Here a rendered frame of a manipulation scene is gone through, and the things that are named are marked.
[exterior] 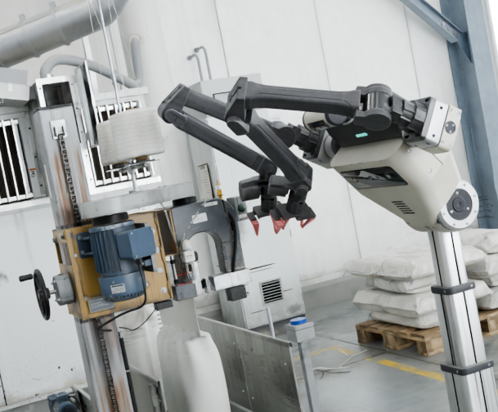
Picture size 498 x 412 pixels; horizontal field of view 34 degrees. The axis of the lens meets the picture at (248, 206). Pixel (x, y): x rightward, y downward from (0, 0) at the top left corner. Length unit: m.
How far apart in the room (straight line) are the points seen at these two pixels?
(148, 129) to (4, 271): 2.98
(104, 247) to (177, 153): 4.57
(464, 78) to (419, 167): 6.33
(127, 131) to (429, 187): 0.98
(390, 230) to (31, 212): 3.84
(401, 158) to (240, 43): 5.28
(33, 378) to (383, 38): 4.71
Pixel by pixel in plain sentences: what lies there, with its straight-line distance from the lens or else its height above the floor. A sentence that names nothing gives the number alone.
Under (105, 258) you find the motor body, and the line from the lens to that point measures 2.67.
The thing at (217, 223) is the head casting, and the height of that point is 1.25.
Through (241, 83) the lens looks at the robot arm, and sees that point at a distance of 2.21.
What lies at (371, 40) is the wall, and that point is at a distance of 8.21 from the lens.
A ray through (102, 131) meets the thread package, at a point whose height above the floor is 1.65.
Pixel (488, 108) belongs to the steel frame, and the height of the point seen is 1.52.
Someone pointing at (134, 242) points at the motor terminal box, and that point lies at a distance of 2.60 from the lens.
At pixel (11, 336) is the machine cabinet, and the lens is 5.58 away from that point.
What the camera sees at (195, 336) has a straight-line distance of 3.18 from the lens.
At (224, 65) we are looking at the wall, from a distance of 7.46.
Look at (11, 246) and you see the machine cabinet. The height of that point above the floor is 1.20.
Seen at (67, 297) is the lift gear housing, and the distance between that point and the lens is 2.88.
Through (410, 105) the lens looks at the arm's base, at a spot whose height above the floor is 1.51.
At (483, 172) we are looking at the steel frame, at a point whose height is 0.89.
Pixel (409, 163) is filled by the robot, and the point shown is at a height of 1.36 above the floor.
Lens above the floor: 1.45
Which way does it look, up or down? 3 degrees down
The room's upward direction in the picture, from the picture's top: 11 degrees counter-clockwise
